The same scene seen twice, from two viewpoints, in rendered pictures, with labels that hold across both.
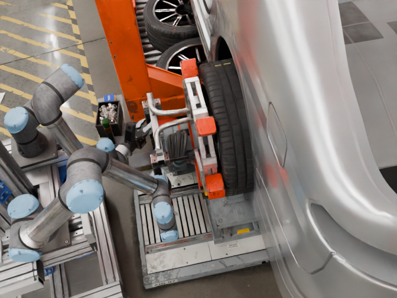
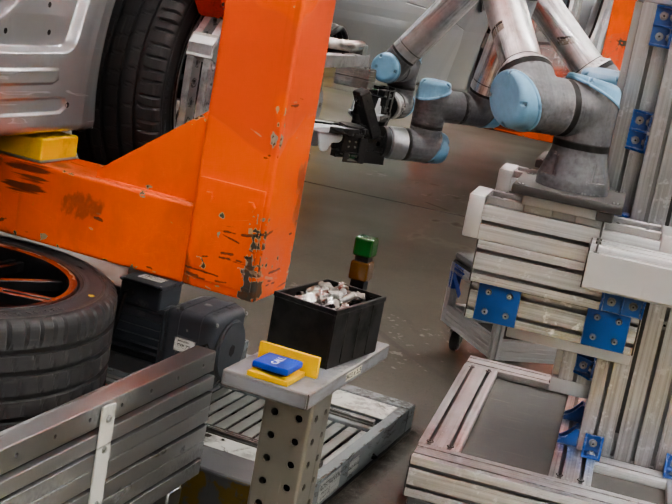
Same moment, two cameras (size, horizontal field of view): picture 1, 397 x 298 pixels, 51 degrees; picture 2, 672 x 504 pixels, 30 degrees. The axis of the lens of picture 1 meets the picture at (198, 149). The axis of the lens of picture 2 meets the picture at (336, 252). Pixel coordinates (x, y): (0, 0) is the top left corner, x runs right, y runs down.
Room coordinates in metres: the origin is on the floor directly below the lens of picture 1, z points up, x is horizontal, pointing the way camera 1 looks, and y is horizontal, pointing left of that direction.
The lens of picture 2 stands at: (3.89, 1.53, 1.16)
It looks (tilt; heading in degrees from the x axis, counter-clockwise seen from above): 12 degrees down; 205
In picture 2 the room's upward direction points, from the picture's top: 10 degrees clockwise
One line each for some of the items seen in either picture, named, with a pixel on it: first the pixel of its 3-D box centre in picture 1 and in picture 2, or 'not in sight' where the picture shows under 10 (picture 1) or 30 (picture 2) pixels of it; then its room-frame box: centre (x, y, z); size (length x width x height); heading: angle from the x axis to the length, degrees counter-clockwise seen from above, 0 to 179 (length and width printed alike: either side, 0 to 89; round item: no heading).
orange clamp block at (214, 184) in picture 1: (214, 186); not in sight; (0.98, -0.05, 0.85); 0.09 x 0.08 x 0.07; 6
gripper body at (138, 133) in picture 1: (133, 142); (360, 142); (1.33, 0.32, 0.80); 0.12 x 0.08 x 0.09; 142
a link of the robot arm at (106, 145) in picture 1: (104, 152); (437, 104); (1.19, 0.44, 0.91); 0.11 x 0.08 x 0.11; 142
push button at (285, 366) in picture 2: (109, 99); (277, 366); (1.99, 0.55, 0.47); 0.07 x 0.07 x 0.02; 6
